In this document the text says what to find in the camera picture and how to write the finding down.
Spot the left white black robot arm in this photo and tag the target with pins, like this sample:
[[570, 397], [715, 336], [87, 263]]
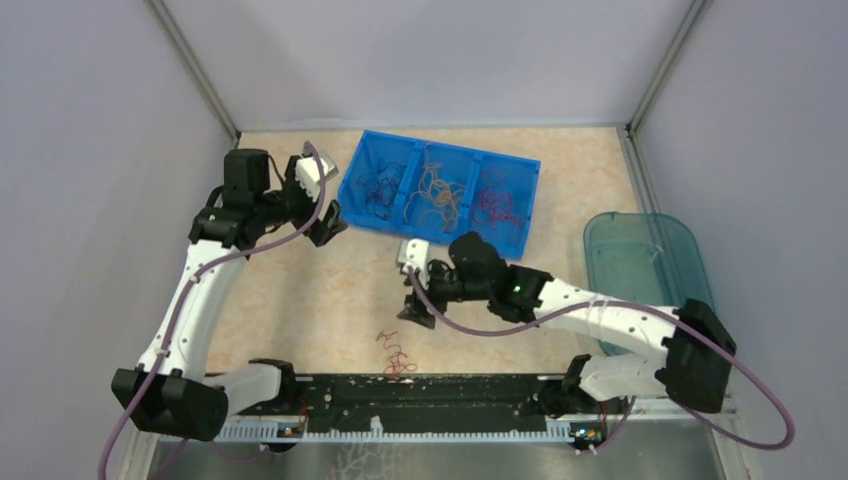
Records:
[[258, 207]]

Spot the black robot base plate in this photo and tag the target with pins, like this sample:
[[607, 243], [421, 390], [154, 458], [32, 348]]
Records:
[[438, 404]]

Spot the right aluminium corner post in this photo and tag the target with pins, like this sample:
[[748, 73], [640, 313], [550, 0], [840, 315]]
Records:
[[670, 57]]

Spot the teal transparent plastic tray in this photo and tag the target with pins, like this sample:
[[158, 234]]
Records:
[[644, 258]]

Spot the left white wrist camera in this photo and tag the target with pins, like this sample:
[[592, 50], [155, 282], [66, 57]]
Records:
[[313, 169]]

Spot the aluminium corner post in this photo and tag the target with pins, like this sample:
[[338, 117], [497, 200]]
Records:
[[670, 57], [192, 65]]

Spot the blue three-compartment plastic bin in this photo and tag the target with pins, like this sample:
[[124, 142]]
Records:
[[415, 188]]

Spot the left aluminium corner post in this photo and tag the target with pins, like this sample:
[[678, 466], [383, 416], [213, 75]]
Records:
[[192, 65]]

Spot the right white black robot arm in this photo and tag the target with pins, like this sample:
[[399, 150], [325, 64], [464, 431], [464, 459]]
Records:
[[682, 353]]

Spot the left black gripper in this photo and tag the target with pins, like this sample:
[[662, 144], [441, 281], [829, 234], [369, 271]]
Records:
[[310, 205]]

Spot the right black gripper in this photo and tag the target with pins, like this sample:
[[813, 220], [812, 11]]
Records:
[[416, 310]]

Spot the coloured wire ball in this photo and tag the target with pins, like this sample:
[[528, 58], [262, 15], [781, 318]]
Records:
[[398, 363]]

